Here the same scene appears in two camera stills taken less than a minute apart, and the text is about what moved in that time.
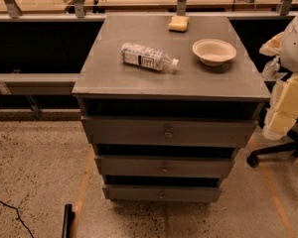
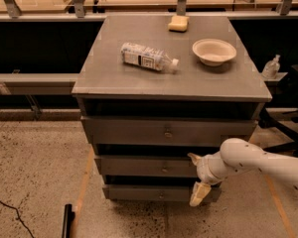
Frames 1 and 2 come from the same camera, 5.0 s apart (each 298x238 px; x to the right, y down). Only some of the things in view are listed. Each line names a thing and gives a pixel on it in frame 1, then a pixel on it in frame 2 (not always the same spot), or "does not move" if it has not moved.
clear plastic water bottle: (138, 55) does not move
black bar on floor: (68, 218) does not move
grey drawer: (165, 166) does not move
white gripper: (296, 50) → (203, 171)
